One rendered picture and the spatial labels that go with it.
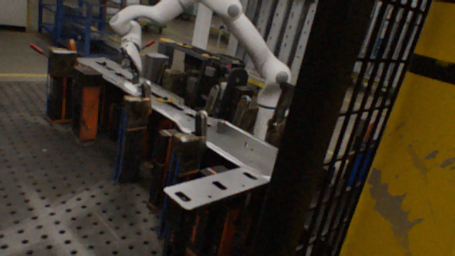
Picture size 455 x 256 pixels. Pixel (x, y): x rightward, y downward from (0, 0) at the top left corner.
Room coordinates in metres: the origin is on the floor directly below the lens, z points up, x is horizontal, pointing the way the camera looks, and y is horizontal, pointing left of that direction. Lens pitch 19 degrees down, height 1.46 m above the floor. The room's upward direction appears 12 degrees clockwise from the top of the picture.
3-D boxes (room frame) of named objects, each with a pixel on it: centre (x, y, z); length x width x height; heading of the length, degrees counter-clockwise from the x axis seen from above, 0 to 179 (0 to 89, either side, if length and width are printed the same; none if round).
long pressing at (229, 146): (1.46, 0.29, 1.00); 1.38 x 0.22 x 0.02; 48
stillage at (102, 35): (6.02, 2.37, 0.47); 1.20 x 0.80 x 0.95; 45
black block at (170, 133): (1.14, 0.18, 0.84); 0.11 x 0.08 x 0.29; 138
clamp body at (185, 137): (1.03, 0.10, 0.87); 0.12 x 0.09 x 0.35; 138
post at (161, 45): (2.03, 0.40, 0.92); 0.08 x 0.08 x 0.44; 48
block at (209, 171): (0.95, -0.01, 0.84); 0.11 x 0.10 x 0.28; 138
